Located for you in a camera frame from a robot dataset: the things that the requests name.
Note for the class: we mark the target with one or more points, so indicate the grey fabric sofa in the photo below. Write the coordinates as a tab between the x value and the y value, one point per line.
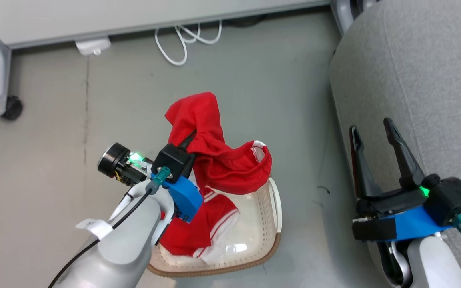
422	80

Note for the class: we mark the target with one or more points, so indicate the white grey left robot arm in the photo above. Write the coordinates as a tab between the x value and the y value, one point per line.
122	248

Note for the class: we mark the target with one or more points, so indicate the blue left camera mount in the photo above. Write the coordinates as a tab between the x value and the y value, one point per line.
184	198

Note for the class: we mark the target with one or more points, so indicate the red shorts with white stripes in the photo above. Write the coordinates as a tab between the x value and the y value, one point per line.
198	228

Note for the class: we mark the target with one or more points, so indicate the plain red garment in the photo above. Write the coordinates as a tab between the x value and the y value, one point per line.
210	132

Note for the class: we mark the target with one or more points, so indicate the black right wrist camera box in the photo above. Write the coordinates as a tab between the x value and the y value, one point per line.
452	200

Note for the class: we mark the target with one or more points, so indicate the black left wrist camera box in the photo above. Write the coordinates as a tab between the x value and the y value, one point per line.
172	162

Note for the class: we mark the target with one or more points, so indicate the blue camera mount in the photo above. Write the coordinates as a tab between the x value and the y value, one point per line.
184	198
414	224

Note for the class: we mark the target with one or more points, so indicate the blue right camera mount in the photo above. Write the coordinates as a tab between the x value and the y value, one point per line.
414	224

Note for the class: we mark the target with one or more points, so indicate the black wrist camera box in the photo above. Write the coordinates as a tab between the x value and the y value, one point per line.
452	200
172	162

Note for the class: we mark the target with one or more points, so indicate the white basket with brown rim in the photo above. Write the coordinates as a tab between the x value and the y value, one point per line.
254	236

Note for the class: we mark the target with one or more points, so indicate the white power adapter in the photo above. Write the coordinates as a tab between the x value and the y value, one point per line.
92	46

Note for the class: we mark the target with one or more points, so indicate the left gripper with motor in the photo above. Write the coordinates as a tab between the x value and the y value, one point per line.
116	162

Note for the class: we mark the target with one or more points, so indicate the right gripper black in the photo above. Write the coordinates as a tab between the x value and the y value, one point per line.
374	228

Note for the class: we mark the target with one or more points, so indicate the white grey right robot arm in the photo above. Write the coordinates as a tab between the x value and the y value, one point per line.
434	264

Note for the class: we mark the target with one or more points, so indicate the black caster wheel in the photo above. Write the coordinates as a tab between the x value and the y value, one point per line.
13	108

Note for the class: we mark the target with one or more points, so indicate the grey desk top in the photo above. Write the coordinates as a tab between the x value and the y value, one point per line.
94	16

